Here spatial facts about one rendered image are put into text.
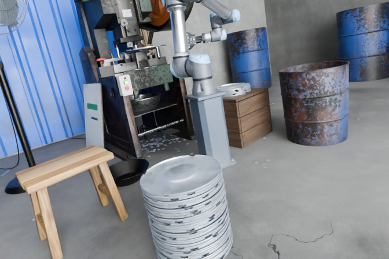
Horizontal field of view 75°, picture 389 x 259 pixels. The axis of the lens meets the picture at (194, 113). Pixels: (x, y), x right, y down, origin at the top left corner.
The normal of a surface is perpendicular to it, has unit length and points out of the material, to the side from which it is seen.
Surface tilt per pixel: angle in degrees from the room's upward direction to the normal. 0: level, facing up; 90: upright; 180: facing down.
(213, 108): 90
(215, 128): 90
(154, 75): 90
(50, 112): 90
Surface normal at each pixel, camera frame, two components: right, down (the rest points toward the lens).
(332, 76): 0.12, 0.25
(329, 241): -0.17, -0.96
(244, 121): 0.65, 0.07
